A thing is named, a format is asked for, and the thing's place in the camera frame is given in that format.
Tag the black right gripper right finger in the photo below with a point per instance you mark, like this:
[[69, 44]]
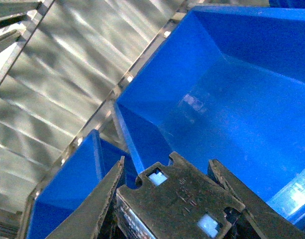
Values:
[[266, 222]]

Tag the empty blue middle bin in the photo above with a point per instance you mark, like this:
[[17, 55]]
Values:
[[227, 84]]

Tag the blue bin with buttons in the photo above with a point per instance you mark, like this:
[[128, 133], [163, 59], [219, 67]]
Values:
[[76, 179]]

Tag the red mushroom push button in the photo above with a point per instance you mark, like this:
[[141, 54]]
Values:
[[176, 201]]

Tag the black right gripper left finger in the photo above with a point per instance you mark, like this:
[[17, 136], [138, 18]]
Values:
[[95, 218]]

